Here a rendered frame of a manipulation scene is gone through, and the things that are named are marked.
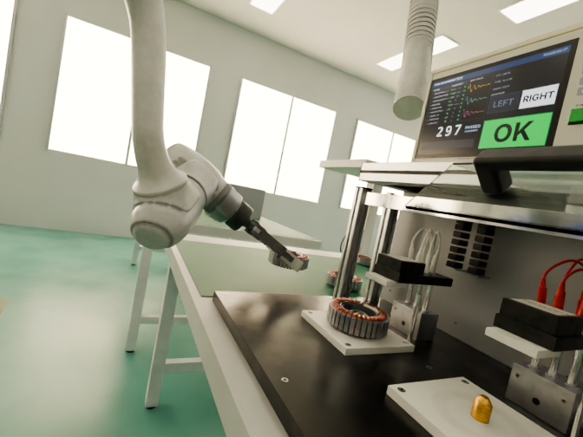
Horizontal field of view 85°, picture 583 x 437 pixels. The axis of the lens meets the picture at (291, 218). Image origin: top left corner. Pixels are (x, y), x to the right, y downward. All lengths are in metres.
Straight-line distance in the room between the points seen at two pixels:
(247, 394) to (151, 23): 0.62
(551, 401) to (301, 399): 0.33
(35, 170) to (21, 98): 0.84
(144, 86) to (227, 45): 4.76
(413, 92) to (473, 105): 1.14
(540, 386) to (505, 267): 0.24
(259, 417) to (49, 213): 4.78
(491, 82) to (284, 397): 0.61
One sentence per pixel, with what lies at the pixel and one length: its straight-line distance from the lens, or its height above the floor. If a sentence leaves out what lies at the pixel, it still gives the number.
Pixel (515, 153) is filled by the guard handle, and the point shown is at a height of 1.06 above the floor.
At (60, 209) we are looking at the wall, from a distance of 5.05.
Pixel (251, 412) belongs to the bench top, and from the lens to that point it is 0.42.
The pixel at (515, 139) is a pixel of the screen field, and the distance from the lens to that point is 0.64.
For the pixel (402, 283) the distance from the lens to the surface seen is 0.63.
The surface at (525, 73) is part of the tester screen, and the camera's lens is 0.68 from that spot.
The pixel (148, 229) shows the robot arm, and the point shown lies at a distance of 0.62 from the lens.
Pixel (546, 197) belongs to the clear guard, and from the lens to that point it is 0.30.
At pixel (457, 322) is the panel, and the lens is 0.80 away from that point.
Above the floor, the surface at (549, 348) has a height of 0.88.
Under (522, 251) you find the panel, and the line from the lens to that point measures 0.73.
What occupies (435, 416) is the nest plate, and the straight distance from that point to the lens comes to 0.46.
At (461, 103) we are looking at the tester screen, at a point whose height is 1.23.
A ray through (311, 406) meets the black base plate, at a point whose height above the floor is 0.77.
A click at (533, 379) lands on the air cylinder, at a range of 0.59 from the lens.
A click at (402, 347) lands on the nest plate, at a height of 0.78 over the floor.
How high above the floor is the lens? 0.99
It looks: 4 degrees down
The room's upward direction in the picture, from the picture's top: 11 degrees clockwise
